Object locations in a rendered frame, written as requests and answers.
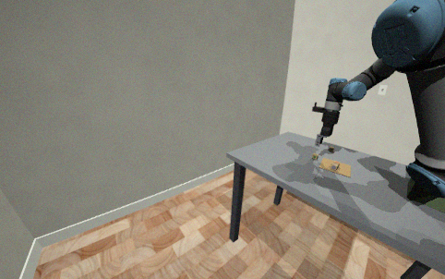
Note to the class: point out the tan flat mat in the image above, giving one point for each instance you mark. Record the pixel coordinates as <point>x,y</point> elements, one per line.
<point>343,169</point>

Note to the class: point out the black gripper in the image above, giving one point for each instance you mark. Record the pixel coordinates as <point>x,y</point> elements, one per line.
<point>330,118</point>

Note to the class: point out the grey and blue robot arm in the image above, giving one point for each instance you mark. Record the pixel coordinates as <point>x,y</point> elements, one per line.
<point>409,36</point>

